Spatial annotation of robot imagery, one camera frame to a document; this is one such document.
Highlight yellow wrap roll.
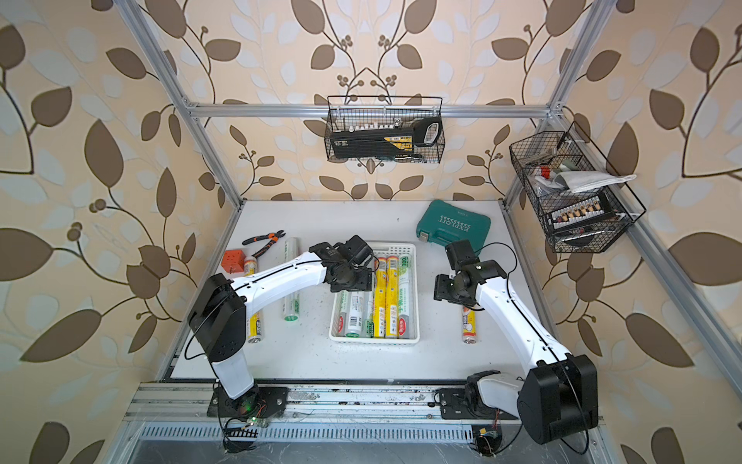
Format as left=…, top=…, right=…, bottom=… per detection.
left=245, top=257, right=263, bottom=344
left=386, top=256, right=399, bottom=338
left=374, top=257, right=388, bottom=338
left=462, top=307, right=477, bottom=344

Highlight white wrap roll red label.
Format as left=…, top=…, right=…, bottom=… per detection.
left=336, top=291, right=350, bottom=336

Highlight white green wrap roll long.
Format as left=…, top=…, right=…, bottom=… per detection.
left=345, top=292, right=365, bottom=338

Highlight white plastic basket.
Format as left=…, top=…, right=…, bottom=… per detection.
left=328, top=242, right=420, bottom=346

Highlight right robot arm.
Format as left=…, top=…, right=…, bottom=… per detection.
left=434, top=240, right=599, bottom=444

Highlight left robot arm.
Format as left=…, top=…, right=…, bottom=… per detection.
left=187, top=235, right=375, bottom=400

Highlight green tool case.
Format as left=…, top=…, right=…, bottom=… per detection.
left=415, top=200, right=491, bottom=251

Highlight orange black pliers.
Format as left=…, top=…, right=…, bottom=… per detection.
left=242, top=229, right=286, bottom=259

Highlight red cube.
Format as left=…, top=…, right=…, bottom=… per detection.
left=220, top=249, right=245, bottom=274

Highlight socket bit set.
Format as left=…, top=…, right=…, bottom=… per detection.
left=547, top=194, right=614, bottom=232

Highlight white paper bundle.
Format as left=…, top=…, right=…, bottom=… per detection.
left=556, top=170, right=637, bottom=193

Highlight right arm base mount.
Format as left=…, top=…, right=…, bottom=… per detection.
left=434, top=388, right=516, bottom=421

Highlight right wire basket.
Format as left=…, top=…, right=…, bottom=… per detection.
left=509, top=122, right=647, bottom=253

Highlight wire basket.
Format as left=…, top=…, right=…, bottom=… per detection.
left=509, top=122, right=647, bottom=253
left=324, top=94, right=446, bottom=164

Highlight back wire basket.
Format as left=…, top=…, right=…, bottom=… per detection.
left=324, top=94, right=446, bottom=164

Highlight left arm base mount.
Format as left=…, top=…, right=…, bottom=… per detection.
left=207, top=384, right=289, bottom=419

